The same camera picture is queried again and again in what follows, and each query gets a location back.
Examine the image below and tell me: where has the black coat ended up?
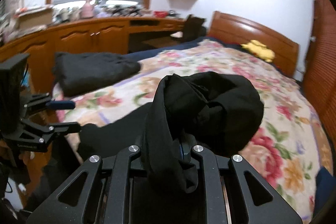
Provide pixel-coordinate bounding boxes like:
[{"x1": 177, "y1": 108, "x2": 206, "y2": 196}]
[{"x1": 77, "y1": 72, "x2": 264, "y2": 193}]

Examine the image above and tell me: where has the folded dark grey garment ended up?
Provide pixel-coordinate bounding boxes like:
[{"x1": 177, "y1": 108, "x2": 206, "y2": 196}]
[{"x1": 53, "y1": 52, "x2": 141, "y2": 97}]

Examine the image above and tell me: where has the floral bed blanket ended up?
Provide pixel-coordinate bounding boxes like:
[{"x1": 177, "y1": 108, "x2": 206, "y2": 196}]
[{"x1": 53, "y1": 38, "x2": 335, "y2": 223}]

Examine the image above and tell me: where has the navy blue garment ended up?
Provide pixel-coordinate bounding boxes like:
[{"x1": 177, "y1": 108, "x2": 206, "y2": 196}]
[{"x1": 313, "y1": 166, "x2": 336, "y2": 217}]

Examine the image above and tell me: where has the wooden desk cabinet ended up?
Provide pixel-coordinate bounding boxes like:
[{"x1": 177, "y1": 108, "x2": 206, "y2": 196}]
[{"x1": 1, "y1": 17, "x2": 184, "y2": 93}]

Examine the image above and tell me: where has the pink bottle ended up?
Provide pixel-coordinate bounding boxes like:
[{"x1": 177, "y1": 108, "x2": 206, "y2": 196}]
[{"x1": 80, "y1": 0, "x2": 95, "y2": 19}]

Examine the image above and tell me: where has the wooden louvered wardrobe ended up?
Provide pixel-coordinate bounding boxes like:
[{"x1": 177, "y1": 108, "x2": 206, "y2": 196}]
[{"x1": 301, "y1": 0, "x2": 336, "y2": 140}]

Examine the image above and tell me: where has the red basket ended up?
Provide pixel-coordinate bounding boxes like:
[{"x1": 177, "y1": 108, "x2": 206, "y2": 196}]
[{"x1": 153, "y1": 11, "x2": 168, "y2": 18}]

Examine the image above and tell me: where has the yellow plush toy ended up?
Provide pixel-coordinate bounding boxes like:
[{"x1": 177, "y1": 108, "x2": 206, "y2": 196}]
[{"x1": 241, "y1": 40, "x2": 275, "y2": 63}]

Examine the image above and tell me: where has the wooden headboard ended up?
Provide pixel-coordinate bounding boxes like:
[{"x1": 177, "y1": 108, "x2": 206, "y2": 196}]
[{"x1": 208, "y1": 11, "x2": 299, "y2": 77}]

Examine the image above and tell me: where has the dark wooden chair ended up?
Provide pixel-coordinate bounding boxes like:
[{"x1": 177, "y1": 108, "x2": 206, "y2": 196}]
[{"x1": 170, "y1": 14, "x2": 207, "y2": 43}]

